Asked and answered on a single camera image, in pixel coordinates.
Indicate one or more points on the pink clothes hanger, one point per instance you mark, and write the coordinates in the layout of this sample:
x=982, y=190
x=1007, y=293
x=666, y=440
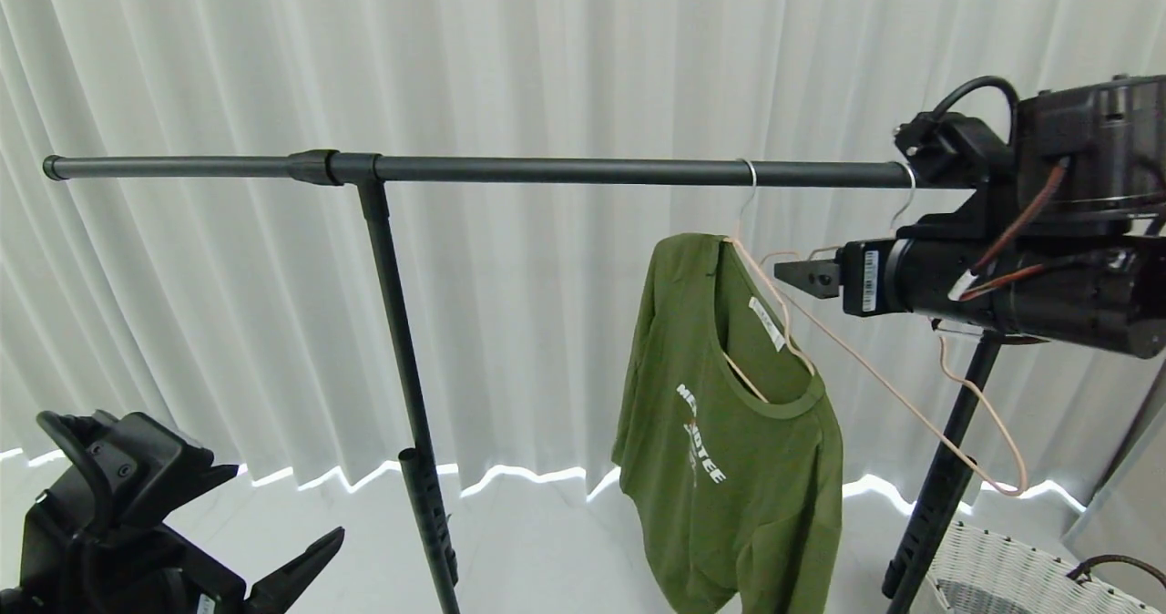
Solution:
x=774, y=297
x=874, y=380

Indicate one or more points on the green printed shirt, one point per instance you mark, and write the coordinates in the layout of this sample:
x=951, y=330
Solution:
x=729, y=505

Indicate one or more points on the white curtain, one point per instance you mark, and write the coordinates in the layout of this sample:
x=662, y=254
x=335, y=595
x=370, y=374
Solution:
x=547, y=49

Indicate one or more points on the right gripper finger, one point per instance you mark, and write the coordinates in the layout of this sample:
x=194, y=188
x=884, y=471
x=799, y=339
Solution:
x=815, y=279

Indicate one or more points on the white laundry basket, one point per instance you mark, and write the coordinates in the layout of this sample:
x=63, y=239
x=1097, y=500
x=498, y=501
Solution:
x=993, y=559

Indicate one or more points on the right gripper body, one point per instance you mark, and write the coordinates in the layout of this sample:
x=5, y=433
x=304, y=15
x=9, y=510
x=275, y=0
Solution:
x=911, y=277

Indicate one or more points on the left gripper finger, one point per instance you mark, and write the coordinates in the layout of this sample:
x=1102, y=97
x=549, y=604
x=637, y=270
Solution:
x=291, y=582

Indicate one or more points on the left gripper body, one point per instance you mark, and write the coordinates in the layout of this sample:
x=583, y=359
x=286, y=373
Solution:
x=118, y=568

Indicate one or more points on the black clothes rack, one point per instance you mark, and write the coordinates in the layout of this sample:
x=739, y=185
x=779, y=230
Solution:
x=547, y=170

